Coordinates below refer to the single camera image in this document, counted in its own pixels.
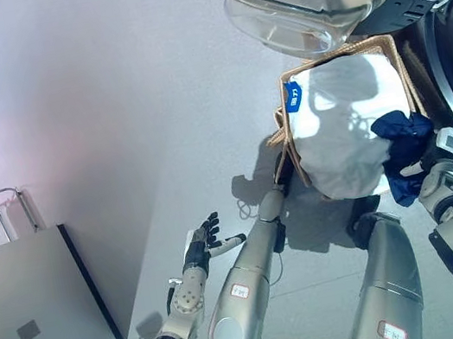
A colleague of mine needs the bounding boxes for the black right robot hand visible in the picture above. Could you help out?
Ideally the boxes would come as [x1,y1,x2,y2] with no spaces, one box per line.
[394,136,452,180]

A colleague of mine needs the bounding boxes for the silver robot leg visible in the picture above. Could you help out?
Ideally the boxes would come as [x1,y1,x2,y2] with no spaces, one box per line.
[330,205,433,339]
[182,182,315,339]

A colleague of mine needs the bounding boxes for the silver left robot leg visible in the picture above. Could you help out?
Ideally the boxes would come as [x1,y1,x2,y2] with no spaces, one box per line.
[182,182,315,339]

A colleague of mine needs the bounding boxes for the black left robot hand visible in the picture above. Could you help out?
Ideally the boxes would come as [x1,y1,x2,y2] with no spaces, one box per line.
[173,207,252,274]

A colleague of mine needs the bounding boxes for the thin grey floor cable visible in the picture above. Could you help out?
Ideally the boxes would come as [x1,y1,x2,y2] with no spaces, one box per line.
[235,195,263,221]

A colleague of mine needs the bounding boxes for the navy blue garment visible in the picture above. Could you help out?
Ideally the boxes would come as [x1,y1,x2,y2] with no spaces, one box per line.
[368,103,449,211]

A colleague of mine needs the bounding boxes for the blue fabric tag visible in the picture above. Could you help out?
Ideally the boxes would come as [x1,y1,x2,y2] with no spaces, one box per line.
[282,79,308,115]

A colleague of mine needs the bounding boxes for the silver right robot leg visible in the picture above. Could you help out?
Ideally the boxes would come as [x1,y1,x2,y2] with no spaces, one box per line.
[330,205,433,339]

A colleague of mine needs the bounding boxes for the white cloth basket liner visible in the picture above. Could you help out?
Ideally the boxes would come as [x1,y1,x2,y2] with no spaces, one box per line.
[278,43,427,209]

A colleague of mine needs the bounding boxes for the woven wicker laundry basket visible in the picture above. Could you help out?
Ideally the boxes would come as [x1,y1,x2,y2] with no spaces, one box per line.
[252,28,443,214]

